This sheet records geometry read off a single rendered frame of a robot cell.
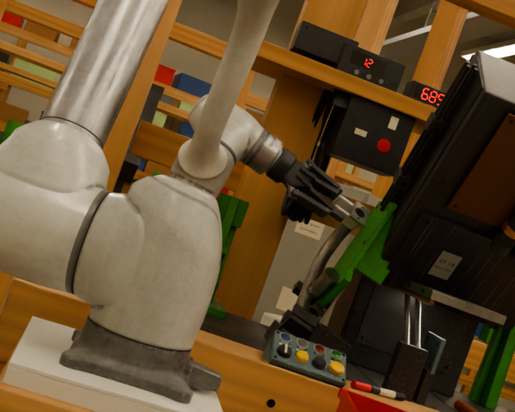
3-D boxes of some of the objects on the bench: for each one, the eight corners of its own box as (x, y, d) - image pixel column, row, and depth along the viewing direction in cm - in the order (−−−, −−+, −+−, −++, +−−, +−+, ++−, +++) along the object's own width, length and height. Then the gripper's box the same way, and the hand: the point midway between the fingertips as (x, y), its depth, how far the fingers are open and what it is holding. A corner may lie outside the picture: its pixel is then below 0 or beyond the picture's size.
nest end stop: (299, 345, 190) (313, 333, 187) (277, 329, 190) (290, 317, 187) (301, 341, 191) (314, 329, 188) (279, 325, 191) (291, 313, 188)
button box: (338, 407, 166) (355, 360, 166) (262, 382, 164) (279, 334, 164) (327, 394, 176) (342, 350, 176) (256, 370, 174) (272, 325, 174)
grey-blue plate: (425, 405, 183) (449, 341, 183) (416, 403, 182) (440, 338, 182) (411, 394, 192) (433, 333, 192) (403, 391, 192) (425, 329, 192)
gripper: (270, 172, 190) (359, 235, 193) (293, 130, 202) (376, 190, 205) (253, 190, 195) (340, 253, 198) (276, 150, 207) (358, 208, 210)
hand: (347, 212), depth 201 cm, fingers closed on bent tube, 3 cm apart
